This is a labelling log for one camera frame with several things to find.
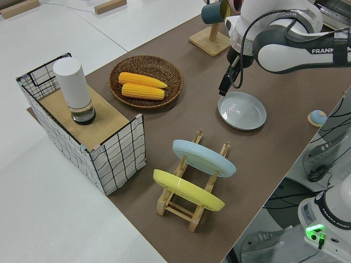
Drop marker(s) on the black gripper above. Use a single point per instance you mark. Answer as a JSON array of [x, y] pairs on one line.
[[235, 59]]

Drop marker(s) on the gray round plate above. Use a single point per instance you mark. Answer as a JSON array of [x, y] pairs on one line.
[[242, 112]]

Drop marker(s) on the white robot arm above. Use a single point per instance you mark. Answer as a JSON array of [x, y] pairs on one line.
[[288, 54]]

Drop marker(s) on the light blue plate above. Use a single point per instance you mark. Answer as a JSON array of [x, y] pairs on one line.
[[204, 157]]

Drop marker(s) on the yellow plate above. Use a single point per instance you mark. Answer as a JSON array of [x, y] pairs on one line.
[[186, 189]]

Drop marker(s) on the wooden plate rack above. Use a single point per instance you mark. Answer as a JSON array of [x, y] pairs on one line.
[[178, 209]]

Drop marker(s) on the wooden mug tree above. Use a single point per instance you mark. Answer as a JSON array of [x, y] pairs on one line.
[[209, 42]]

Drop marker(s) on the brown table mat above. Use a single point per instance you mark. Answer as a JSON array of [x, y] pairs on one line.
[[192, 117]]

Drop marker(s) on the teal mug yellow inside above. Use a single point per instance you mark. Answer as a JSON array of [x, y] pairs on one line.
[[211, 13]]

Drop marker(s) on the pink mug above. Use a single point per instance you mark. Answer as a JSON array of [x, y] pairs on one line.
[[236, 5]]

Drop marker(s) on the brown wicker basket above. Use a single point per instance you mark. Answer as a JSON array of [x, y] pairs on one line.
[[145, 65]]

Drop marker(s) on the yellow corn cob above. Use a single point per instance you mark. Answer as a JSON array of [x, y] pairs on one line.
[[142, 92], [140, 79]]

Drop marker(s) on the blue call bell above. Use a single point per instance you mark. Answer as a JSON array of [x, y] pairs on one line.
[[317, 117]]

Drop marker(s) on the wooden shelf board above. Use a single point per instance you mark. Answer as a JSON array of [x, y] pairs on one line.
[[107, 120]]

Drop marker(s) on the wooden block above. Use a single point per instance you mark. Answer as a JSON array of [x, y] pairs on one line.
[[109, 6], [19, 8]]

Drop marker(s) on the white cylinder with clear base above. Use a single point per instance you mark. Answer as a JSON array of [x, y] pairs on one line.
[[72, 82]]

